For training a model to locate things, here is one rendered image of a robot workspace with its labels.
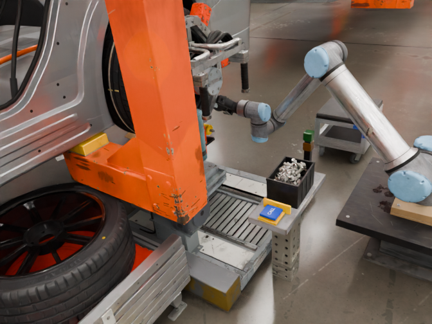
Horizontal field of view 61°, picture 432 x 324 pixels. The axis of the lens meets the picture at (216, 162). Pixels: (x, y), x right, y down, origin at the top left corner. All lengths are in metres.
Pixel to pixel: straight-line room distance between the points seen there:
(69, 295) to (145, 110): 0.69
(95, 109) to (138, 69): 0.53
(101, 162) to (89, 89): 0.30
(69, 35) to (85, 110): 0.30
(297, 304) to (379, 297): 0.36
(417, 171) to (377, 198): 0.37
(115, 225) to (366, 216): 1.09
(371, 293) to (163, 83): 1.31
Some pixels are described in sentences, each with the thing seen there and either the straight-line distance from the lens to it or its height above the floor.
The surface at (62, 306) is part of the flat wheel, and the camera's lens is 1.46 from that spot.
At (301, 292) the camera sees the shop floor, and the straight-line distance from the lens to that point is 1.83.
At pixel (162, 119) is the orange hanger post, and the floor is 0.96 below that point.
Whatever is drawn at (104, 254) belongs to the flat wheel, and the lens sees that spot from 1.43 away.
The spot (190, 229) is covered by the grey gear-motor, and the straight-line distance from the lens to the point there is 1.75.
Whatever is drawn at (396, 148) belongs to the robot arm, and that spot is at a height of 0.66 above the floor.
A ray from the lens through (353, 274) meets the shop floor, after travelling 1.94.
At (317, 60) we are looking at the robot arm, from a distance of 1.59.
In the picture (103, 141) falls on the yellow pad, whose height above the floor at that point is 0.70.
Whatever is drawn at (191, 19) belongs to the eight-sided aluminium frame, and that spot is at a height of 1.11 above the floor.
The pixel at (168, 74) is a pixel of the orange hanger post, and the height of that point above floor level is 1.09.
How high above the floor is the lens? 1.42
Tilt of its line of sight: 31 degrees down
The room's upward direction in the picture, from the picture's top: 6 degrees counter-clockwise
